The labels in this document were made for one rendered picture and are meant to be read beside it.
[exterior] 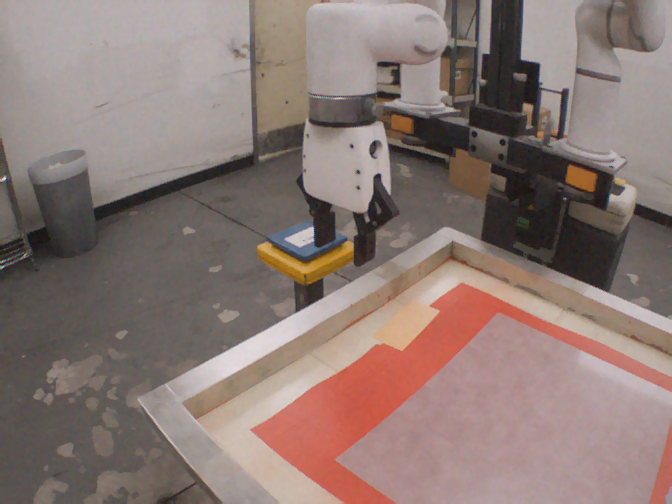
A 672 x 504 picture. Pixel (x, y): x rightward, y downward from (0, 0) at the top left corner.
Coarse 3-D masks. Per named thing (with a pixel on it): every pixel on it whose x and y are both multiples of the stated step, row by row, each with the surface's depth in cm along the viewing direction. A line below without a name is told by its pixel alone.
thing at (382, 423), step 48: (336, 384) 51; (384, 384) 51; (432, 384) 50; (288, 432) 44; (336, 432) 44; (384, 432) 44; (432, 432) 44; (480, 432) 43; (528, 432) 42; (336, 480) 39; (384, 480) 38; (432, 480) 38; (480, 480) 38; (528, 480) 37; (576, 480) 36; (624, 480) 35
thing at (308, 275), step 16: (272, 256) 78; (288, 256) 77; (320, 256) 77; (336, 256) 77; (352, 256) 80; (288, 272) 76; (304, 272) 73; (320, 272) 75; (304, 288) 82; (320, 288) 84; (304, 304) 84
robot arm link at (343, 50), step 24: (312, 24) 41; (336, 24) 40; (360, 24) 40; (384, 24) 41; (408, 24) 41; (432, 24) 42; (312, 48) 42; (336, 48) 41; (360, 48) 41; (384, 48) 42; (408, 48) 43; (432, 48) 43; (312, 72) 44; (336, 72) 42; (360, 72) 43; (336, 96) 44
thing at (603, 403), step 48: (432, 336) 58; (480, 336) 58; (528, 336) 57; (576, 336) 56; (480, 384) 50; (528, 384) 49; (576, 384) 48; (624, 384) 47; (576, 432) 41; (624, 432) 40
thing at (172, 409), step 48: (432, 240) 74; (480, 240) 74; (384, 288) 63; (528, 288) 66; (576, 288) 61; (288, 336) 53; (192, 384) 45; (240, 384) 48; (192, 432) 39; (240, 480) 35
